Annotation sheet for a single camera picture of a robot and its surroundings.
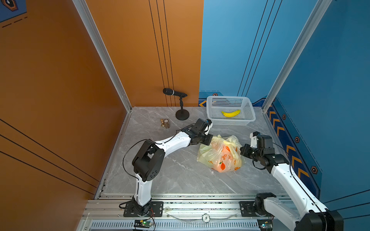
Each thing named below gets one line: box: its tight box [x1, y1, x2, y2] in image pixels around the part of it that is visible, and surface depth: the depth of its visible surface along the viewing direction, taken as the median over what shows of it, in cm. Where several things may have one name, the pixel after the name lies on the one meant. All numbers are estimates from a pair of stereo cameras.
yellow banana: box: [221, 109, 241, 118], surface depth 115 cm
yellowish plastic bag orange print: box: [197, 134, 246, 173], surface depth 84 cm
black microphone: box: [162, 87, 188, 97], surface depth 89 cm
